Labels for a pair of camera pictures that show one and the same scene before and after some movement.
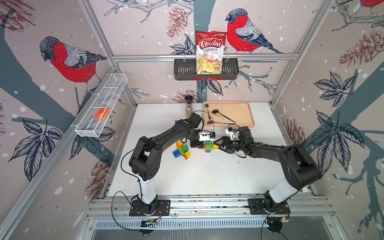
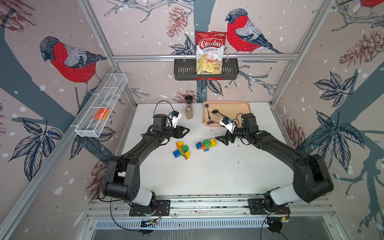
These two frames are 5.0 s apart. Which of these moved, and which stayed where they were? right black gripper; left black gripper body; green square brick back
Moved: right black gripper; left black gripper body
Stayed: green square brick back
